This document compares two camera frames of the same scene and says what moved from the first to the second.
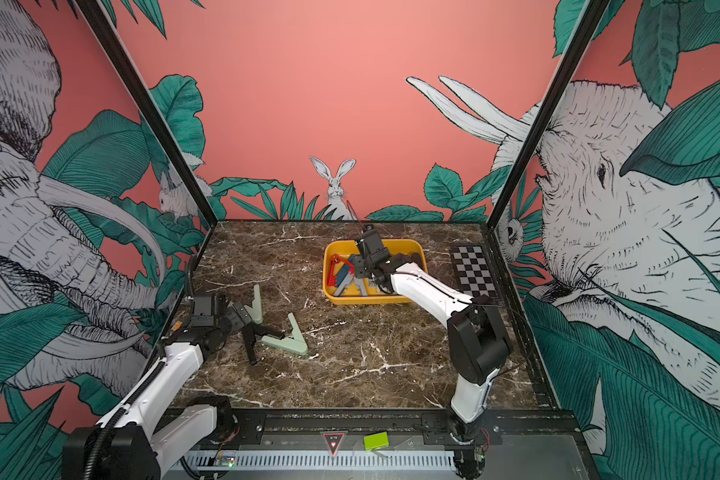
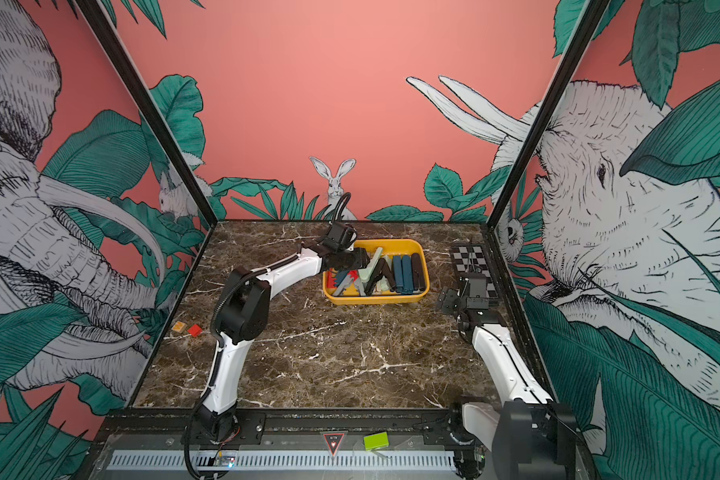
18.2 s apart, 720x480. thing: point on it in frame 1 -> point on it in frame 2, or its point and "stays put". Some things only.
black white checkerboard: (474, 274) stays put
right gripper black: (358, 264) -> (449, 299)
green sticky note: (376, 441) stays put
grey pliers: (349, 279) stays put
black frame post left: (150, 103) stays put
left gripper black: (237, 320) -> (362, 258)
